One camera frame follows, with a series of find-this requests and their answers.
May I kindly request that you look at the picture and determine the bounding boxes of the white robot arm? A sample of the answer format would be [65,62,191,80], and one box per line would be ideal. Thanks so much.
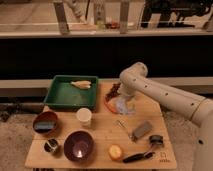
[119,62,213,171]

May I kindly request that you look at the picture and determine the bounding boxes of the purple bowl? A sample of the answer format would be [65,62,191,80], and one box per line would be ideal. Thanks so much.
[64,131,94,162]

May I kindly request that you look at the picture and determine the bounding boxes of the dark red grapes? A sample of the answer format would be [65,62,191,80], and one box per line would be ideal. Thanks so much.
[105,83,120,101]

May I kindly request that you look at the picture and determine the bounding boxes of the orange carrot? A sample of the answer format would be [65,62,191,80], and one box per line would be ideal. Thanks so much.
[104,99,117,114]

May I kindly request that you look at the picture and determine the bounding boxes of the metal clip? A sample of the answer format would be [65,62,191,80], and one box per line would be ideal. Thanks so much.
[116,120,127,129]

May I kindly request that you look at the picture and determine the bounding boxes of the grey sponge block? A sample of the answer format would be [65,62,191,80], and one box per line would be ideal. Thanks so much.
[132,121,152,141]

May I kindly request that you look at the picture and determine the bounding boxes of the white cup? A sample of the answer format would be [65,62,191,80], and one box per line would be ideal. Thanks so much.
[76,108,92,126]

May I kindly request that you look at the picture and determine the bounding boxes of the orange fruit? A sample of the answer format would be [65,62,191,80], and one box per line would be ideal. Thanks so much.
[108,144,123,161]

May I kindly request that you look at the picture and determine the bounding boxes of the green plastic tray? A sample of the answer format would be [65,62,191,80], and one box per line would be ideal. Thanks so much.
[44,75,98,110]

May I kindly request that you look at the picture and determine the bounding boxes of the blue sponge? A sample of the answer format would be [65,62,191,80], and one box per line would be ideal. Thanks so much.
[34,122,55,131]

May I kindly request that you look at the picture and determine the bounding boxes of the small metal can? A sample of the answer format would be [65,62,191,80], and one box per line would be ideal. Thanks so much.
[44,139,59,154]

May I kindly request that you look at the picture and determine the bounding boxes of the black handled peeler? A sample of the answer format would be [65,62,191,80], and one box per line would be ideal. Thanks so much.
[122,152,155,163]

